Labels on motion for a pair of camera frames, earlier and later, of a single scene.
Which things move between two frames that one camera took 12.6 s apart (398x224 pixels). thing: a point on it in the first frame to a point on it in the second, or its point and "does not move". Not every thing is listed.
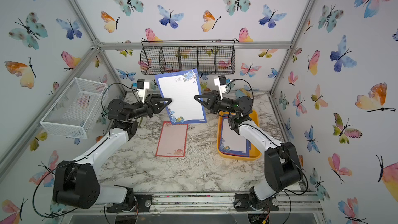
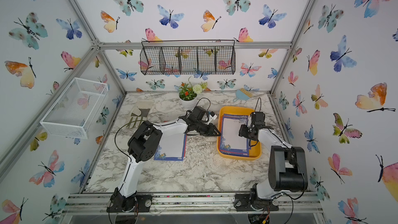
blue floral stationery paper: (182, 87) to (172, 147)
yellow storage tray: (255, 154) does not move
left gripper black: (154, 106) to (210, 127)
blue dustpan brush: (241, 92) does not move
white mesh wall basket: (74, 112) does not move
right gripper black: (215, 105) to (242, 130)
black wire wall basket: (210, 56) does not move
